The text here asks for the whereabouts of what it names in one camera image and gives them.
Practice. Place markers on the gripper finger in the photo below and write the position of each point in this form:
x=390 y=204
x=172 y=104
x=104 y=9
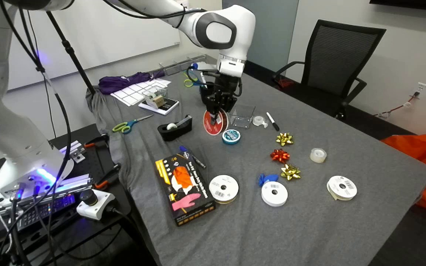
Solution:
x=213 y=111
x=227 y=105

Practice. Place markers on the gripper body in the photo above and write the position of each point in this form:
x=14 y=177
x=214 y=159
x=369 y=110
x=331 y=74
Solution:
x=226 y=87

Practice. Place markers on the red ribbon spool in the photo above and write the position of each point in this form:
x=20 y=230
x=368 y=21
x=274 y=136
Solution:
x=213 y=127

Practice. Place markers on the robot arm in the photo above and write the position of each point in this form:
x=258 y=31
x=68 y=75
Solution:
x=24 y=147

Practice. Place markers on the small clear plastic box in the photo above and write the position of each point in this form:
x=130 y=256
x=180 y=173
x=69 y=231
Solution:
x=243 y=117

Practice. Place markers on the small clear tape roll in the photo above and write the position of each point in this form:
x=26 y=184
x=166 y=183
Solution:
x=259 y=120

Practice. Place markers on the black tape dispenser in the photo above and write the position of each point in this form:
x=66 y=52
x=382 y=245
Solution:
x=174 y=130

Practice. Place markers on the clear box with small items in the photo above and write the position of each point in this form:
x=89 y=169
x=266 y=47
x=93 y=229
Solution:
x=155 y=97

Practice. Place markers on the black box of gloves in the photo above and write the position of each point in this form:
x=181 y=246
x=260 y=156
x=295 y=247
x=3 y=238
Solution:
x=184 y=188

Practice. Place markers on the black cup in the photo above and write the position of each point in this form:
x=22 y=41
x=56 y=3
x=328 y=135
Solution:
x=205 y=93

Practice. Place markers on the teal ribbon spool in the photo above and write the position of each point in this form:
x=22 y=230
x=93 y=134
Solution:
x=231 y=136

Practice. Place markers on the yellow and blue scissors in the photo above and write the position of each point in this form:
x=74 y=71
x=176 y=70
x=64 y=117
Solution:
x=190 y=80

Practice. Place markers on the black notebook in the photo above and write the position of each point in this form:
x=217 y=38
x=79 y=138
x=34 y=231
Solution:
x=166 y=107

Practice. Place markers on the black marker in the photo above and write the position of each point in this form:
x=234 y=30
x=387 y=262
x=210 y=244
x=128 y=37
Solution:
x=273 y=121

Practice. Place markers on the clear plastic organizer tray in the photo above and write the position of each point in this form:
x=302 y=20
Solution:
x=183 y=63

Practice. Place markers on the blue capped marker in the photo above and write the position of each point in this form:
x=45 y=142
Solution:
x=193 y=156

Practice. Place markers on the gold gift bow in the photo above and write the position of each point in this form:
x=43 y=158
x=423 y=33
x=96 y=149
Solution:
x=290 y=172
x=284 y=139

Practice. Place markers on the red gift bow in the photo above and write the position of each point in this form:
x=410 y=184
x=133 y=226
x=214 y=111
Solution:
x=280 y=155

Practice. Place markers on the white ribbon spool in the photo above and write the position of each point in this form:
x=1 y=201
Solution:
x=223 y=188
x=342 y=187
x=274 y=193

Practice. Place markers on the white grid paper sheet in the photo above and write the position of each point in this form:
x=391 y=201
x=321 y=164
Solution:
x=133 y=92

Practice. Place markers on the blue gift bow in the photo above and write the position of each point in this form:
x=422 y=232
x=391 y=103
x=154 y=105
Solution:
x=266 y=178

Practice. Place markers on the purple cloth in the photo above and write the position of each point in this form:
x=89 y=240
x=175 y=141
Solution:
x=124 y=82

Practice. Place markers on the black office chair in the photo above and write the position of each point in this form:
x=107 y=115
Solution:
x=337 y=59

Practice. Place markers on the orange and black clamp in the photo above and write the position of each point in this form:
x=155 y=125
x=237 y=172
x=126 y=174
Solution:
x=96 y=141
x=107 y=176

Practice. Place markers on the whiteboard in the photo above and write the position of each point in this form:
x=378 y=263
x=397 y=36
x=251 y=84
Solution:
x=105 y=33

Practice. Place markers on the grey table cloth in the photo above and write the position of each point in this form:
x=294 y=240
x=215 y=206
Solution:
x=309 y=229

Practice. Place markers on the white emergency stop button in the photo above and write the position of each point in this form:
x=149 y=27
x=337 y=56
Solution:
x=94 y=207

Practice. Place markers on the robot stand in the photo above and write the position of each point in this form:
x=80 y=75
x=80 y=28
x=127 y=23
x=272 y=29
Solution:
x=87 y=236

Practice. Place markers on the white wall socket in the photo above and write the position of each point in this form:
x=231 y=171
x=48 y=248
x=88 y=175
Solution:
x=423 y=89

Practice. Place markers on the wall monitor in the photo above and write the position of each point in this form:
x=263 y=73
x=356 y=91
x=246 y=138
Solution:
x=412 y=4

